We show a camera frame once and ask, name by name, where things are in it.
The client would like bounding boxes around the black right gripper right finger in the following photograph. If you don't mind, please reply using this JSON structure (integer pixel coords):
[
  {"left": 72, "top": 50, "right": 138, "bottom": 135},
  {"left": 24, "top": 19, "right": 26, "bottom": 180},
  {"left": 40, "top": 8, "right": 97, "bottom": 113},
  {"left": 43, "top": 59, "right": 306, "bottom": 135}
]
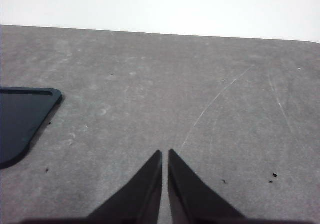
[{"left": 168, "top": 148, "right": 246, "bottom": 222}]

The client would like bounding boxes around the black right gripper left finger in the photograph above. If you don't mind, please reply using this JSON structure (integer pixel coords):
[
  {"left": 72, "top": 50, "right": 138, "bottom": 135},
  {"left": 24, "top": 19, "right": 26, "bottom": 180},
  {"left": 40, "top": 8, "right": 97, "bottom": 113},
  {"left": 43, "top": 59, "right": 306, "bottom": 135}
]
[{"left": 86, "top": 149, "right": 163, "bottom": 222}]

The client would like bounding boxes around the black rectangular tray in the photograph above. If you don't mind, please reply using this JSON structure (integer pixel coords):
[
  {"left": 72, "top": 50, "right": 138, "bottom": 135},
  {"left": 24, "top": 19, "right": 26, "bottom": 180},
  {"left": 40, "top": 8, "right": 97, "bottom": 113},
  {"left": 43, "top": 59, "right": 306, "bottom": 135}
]
[{"left": 0, "top": 87, "right": 63, "bottom": 170}]

